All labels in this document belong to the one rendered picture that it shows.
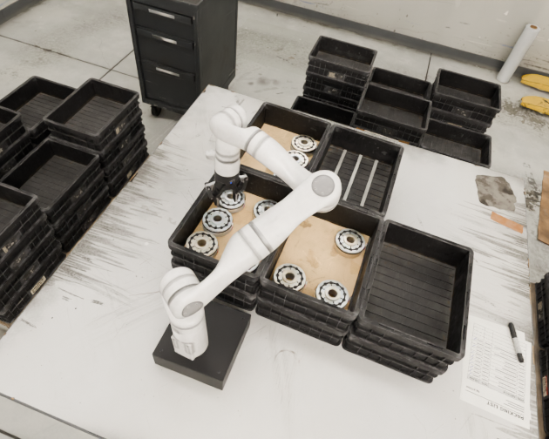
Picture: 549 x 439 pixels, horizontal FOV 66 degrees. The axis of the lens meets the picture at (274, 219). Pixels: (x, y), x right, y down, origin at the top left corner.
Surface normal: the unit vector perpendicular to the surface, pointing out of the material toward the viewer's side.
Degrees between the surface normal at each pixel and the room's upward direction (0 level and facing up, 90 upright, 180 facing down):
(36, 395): 0
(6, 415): 0
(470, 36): 90
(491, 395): 0
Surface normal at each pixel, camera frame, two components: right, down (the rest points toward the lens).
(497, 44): -0.33, 0.72
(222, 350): 0.06, -0.66
